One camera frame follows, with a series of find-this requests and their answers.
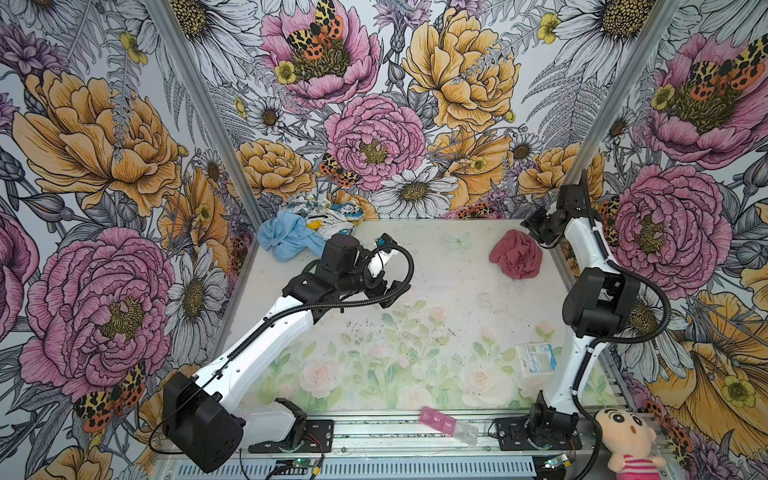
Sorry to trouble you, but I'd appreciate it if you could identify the white blue tissue pack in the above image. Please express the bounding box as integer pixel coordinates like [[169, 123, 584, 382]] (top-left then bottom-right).
[[515, 343, 557, 378]]

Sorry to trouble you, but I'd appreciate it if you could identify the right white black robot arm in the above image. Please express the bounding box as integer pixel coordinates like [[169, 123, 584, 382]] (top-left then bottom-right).
[[523, 172, 640, 449]]

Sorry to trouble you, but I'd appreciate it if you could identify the light blue cloth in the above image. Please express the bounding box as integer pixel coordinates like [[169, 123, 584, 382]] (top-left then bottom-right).
[[257, 211, 326, 262]]

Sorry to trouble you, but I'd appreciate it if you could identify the perforated white cable tray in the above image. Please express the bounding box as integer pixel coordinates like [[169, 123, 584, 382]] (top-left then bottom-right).
[[169, 456, 536, 479]]

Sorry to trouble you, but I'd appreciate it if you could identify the small green circuit board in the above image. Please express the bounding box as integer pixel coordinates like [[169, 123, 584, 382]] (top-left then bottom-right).
[[290, 458, 316, 469]]

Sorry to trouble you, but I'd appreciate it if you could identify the plush doll pink striped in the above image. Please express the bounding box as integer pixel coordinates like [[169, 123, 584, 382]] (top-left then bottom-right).
[[595, 408, 666, 480]]

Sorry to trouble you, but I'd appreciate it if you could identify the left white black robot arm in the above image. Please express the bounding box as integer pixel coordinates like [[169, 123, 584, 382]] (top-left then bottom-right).
[[155, 234, 415, 473]]

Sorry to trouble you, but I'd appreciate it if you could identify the pink clear plastic case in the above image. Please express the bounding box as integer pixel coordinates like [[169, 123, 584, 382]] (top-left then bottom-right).
[[419, 406, 479, 446]]

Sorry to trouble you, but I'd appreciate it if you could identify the colourful patterned cloth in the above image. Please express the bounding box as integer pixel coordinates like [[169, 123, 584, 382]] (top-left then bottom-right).
[[281, 195, 365, 240]]

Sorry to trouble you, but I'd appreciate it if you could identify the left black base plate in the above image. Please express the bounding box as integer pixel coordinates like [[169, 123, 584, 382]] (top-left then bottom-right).
[[247, 419, 335, 454]]

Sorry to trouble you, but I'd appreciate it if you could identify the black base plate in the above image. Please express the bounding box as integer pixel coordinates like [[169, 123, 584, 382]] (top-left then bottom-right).
[[488, 415, 583, 451], [247, 419, 335, 454]]

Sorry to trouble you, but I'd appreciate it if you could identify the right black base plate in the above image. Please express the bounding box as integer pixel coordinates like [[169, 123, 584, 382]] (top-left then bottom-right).
[[488, 415, 583, 451]]

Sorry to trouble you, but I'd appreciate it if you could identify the maroon ribbed cloth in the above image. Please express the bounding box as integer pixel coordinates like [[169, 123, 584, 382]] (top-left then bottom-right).
[[489, 230, 543, 280]]

